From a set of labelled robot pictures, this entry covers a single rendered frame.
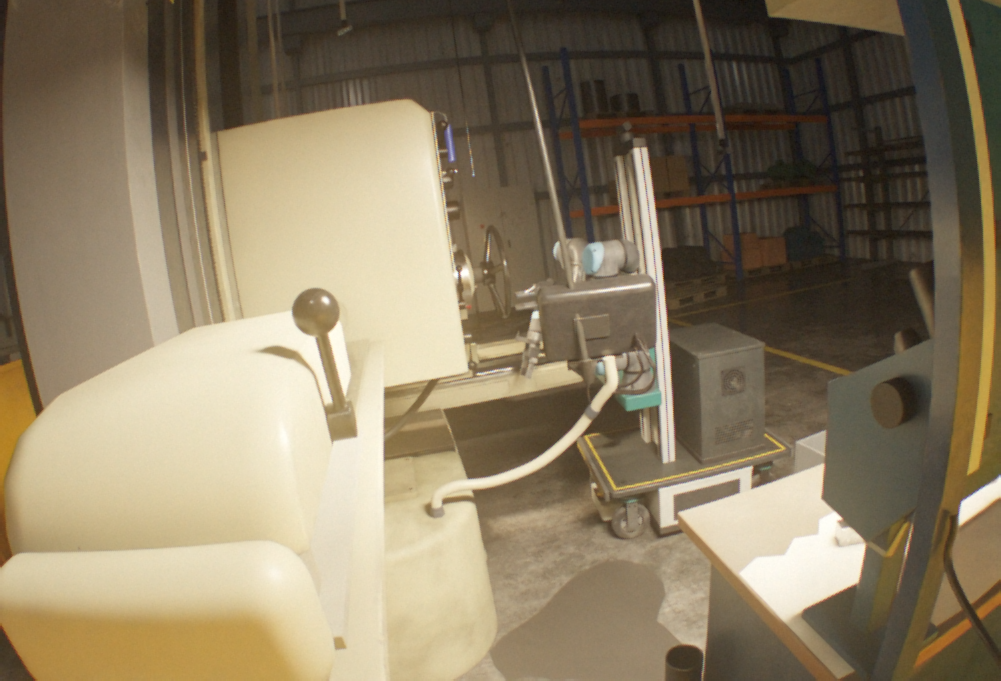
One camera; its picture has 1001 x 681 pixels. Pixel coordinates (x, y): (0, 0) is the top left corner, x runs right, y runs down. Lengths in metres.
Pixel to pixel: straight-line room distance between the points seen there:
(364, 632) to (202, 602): 0.17
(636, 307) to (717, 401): 1.02
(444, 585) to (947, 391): 1.58
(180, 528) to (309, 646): 0.10
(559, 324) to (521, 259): 7.65
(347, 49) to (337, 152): 8.57
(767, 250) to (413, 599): 9.71
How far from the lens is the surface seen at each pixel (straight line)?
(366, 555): 0.54
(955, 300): 0.48
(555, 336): 1.58
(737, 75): 12.42
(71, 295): 1.19
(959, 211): 0.47
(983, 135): 0.54
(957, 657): 0.97
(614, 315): 1.57
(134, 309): 1.12
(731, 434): 2.58
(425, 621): 1.85
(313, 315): 0.43
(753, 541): 0.94
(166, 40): 1.44
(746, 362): 2.50
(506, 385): 2.87
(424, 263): 1.62
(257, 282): 1.66
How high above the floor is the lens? 1.49
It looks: 8 degrees down
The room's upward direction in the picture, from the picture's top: 8 degrees counter-clockwise
